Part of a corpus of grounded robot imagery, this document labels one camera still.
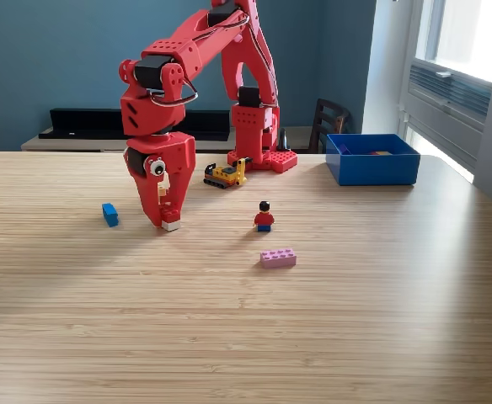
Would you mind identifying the blue plastic bin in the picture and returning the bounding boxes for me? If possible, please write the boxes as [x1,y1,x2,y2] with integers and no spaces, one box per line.
[325,133,422,187]

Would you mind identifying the blue brick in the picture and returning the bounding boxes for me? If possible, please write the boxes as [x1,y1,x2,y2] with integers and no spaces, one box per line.
[101,202,120,228]

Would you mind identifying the grey wall heater unit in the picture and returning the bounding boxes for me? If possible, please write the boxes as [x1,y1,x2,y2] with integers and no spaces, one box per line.
[404,58,492,173]

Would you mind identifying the window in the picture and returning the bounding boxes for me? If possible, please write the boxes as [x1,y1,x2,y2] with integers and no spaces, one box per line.
[414,0,492,83]

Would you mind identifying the toy figure red shirt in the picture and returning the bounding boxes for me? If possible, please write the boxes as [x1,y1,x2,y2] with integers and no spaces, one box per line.
[253,200,275,233]

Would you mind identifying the small red yellow brick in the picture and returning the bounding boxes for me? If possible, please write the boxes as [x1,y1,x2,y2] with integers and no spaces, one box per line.
[157,181,172,208]

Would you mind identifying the red and white brick stack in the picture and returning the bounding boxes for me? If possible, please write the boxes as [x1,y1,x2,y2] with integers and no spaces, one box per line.
[160,201,182,232]

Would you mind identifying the dark wooden chair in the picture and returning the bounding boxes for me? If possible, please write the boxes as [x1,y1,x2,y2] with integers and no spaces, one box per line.
[307,98,351,155]

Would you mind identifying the yellow toy digger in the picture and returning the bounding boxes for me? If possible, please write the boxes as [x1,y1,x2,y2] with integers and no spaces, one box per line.
[203,157,254,189]

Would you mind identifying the pale wooden sideboard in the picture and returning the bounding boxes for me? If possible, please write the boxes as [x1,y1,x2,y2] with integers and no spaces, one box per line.
[20,125,327,153]

